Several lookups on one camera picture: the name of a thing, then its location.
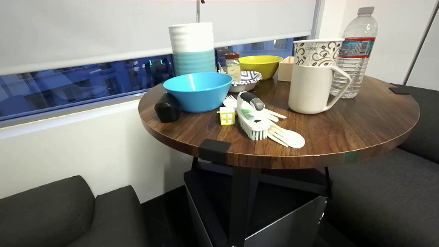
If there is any white plastic fork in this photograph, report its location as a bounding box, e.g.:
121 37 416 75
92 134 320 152
264 108 287 122

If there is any white and teal canister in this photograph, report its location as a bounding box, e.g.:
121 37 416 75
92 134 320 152
169 22 216 75

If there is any small yellow packet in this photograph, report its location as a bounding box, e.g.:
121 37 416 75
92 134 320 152
218 107 236 126

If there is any light wooden box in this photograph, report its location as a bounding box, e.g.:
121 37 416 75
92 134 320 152
277 56 295 81

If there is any blue plastic bowl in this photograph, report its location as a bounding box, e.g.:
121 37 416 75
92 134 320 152
163 71 232 112

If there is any small glass spice jar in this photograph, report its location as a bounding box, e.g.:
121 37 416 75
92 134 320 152
225 52 240 82

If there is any dark grey armchair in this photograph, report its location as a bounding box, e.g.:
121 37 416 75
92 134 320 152
0 175 152 247

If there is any white roller blind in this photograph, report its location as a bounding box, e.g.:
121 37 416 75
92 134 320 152
0 0 317 75

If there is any round dark wooden table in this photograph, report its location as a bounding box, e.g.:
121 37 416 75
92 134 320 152
139 78 420 247

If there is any dark grey sofa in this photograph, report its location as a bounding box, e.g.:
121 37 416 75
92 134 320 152
325 86 439 247

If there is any patterned paper cup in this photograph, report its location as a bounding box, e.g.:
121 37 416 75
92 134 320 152
294 38 343 67

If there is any patterned small dish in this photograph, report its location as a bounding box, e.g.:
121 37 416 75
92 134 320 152
229 71 262 93

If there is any clear plastic water bottle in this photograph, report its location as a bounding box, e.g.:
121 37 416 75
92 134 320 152
338 6 377 98

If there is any yellow plastic bowl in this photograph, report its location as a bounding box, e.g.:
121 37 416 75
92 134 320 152
239 55 281 79

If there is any grey metal bin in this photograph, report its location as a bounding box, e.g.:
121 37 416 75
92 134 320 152
184 170 327 247

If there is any small black cup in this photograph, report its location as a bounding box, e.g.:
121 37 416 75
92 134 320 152
155 98 181 122

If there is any white dish brush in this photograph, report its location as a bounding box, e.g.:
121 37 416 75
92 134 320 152
238 92 270 141

